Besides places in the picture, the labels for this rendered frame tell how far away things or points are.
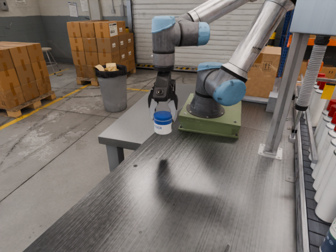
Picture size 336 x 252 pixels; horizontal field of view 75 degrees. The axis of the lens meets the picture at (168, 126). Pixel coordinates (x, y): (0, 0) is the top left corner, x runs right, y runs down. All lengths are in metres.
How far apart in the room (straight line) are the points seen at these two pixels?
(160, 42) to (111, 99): 2.56
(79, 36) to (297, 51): 4.10
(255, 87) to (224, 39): 3.77
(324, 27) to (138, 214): 0.71
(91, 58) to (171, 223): 4.12
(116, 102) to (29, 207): 1.80
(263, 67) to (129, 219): 1.15
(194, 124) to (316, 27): 0.58
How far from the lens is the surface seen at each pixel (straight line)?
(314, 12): 0.76
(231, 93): 0.87
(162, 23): 0.74
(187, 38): 0.77
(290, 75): 0.87
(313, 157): 0.78
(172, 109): 0.81
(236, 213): 0.70
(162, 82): 0.74
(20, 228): 1.97
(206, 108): 1.03
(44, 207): 2.03
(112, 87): 3.18
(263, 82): 1.50
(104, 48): 4.37
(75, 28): 4.61
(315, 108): 1.14
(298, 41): 0.85
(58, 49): 7.22
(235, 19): 5.19
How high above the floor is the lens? 1.35
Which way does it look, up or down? 28 degrees down
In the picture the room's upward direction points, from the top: straight up
